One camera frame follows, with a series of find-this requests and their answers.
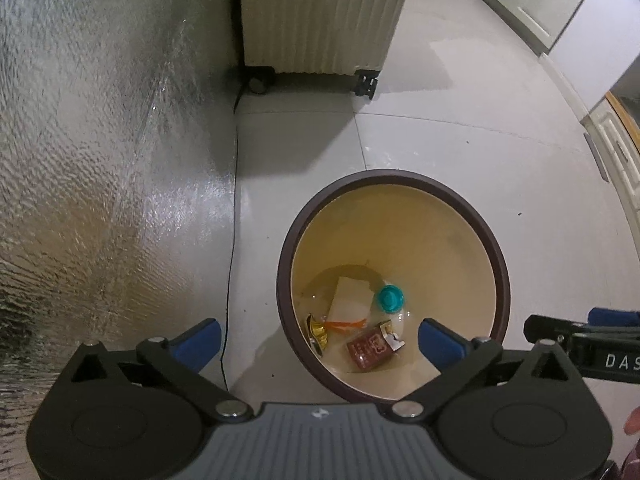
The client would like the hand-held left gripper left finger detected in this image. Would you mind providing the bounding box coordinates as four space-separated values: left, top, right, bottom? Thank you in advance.
59 318 254 424

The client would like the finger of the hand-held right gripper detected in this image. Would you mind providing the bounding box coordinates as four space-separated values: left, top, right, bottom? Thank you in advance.
524 315 588 347
588 308 640 328

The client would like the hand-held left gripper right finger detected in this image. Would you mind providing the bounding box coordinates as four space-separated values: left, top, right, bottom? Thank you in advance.
389 318 584 424

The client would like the teal plastic lid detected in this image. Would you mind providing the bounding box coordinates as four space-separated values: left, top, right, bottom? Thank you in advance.
376 284 406 313

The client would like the red snack packet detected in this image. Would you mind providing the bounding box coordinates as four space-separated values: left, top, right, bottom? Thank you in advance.
346 321 405 372

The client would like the clear zip bag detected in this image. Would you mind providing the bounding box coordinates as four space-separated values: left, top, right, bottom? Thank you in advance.
324 276 376 335

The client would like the yellow trash bin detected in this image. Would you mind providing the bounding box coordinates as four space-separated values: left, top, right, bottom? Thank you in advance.
276 169 512 403

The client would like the gold foil wrapper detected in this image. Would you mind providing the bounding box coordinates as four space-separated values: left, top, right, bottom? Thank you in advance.
306 312 331 356

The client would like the white platform with drawers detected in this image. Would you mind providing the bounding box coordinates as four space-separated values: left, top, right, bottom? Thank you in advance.
582 91 640 241

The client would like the white ribbed suitcase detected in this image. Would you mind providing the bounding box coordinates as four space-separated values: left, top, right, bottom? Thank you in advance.
240 0 418 97

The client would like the black cable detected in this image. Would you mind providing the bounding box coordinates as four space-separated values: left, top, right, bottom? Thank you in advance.
220 80 251 392

